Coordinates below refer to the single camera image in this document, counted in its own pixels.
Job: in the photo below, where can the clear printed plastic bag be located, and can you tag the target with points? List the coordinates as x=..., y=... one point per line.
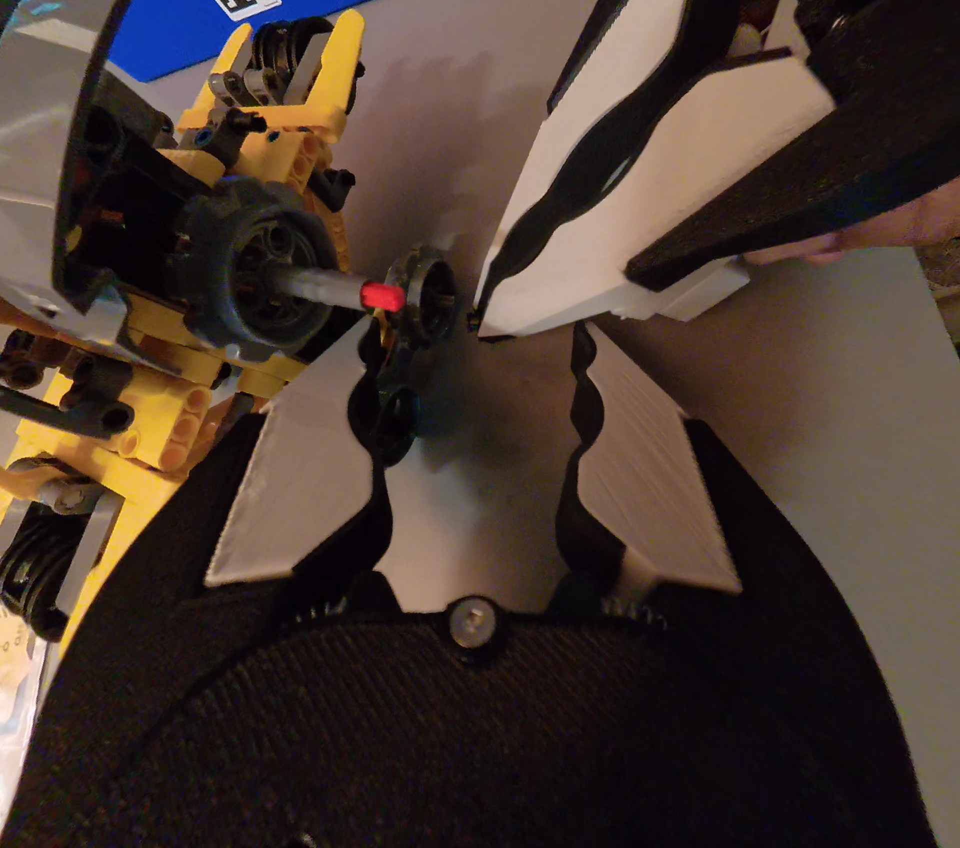
x=15, y=683

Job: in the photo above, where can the yellow toy brick vehicle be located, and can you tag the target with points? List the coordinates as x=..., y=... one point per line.
x=247, y=172

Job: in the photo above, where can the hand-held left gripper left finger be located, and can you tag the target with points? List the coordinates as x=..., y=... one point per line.
x=300, y=488

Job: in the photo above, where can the person's right hand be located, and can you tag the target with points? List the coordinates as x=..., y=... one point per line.
x=900, y=229

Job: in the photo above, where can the yellow beam with two wheels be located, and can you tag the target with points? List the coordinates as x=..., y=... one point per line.
x=431, y=296

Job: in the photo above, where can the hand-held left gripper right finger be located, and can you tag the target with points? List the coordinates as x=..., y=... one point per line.
x=652, y=488

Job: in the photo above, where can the small black connector pin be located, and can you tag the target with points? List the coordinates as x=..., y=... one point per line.
x=473, y=321

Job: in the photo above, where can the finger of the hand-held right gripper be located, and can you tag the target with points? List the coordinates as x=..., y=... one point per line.
x=600, y=90
x=697, y=150

